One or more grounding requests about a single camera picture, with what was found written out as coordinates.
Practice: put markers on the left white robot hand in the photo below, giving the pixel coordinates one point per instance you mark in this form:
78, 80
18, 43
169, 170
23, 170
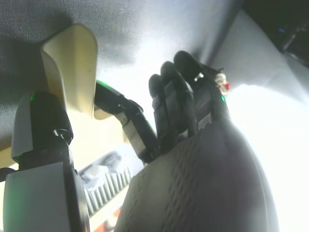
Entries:
193, 181

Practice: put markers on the cream plastic dustpan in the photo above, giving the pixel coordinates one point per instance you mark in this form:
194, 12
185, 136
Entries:
72, 60

